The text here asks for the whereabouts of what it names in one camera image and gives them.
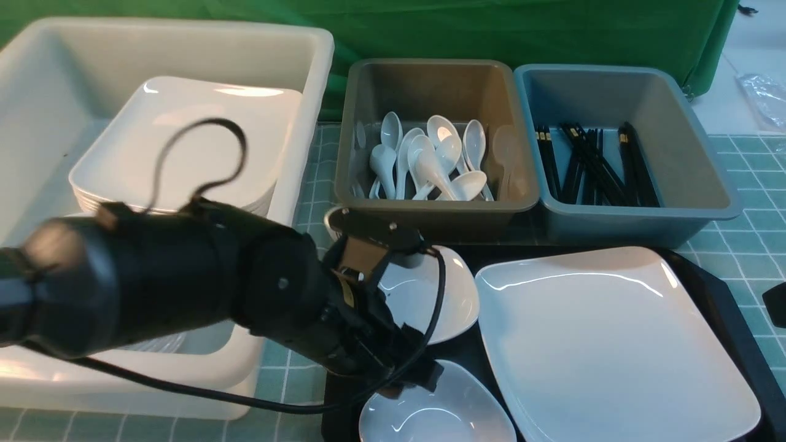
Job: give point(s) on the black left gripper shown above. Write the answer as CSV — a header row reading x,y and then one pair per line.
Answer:
x,y
370,343

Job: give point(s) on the green backdrop cloth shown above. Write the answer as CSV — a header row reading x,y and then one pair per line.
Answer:
x,y
682,38

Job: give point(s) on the pile of white spoons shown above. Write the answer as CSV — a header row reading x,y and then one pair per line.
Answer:
x,y
416,164

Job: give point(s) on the blue plastic chopstick bin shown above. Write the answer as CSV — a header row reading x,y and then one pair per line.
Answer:
x,y
691,186

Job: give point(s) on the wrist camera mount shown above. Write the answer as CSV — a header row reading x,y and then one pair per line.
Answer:
x,y
365,245

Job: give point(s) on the brown plastic spoon bin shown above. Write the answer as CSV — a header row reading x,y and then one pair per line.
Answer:
x,y
461,91

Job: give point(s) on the white small bowl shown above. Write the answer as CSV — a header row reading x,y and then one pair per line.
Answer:
x,y
460,409
411,292

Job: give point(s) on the stack of white small bowls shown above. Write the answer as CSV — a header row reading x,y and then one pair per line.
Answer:
x,y
153,344

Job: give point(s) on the pile of black chopsticks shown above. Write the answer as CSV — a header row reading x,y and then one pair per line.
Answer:
x,y
581,167

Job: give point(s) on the clear plastic bag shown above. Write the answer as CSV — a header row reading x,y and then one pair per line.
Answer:
x,y
766,99

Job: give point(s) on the checkered teal tablecloth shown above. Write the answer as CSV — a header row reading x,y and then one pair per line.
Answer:
x,y
747,253

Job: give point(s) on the large white square plate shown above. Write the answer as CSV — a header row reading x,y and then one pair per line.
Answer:
x,y
608,345

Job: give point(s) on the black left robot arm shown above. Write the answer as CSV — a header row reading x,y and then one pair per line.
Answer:
x,y
82,285

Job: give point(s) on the stack of white square plates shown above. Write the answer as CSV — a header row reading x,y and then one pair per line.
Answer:
x,y
120,165

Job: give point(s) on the large white plastic bin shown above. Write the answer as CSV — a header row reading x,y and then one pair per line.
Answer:
x,y
62,79

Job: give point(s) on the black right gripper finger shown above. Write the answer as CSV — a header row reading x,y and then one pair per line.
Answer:
x,y
774,300

